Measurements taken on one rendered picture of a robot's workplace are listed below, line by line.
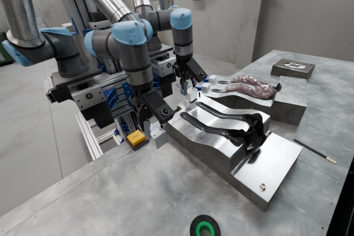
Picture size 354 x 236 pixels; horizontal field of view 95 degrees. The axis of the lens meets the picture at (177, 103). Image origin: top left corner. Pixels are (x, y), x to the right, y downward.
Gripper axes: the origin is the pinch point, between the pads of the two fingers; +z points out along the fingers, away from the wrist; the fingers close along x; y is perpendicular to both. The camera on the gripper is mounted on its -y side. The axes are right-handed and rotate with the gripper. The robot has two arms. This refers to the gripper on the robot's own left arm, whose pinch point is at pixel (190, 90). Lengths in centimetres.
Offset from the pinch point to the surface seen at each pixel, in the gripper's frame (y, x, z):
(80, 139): 125, 70, 104
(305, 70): -31, -68, 13
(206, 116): -14.5, 4.9, 3.4
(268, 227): -51, 23, 4
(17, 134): 201, 131, 107
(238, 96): -16.6, -16.4, 5.1
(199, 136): -20.5, 15.9, 0.3
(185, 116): -7.4, 11.0, 3.7
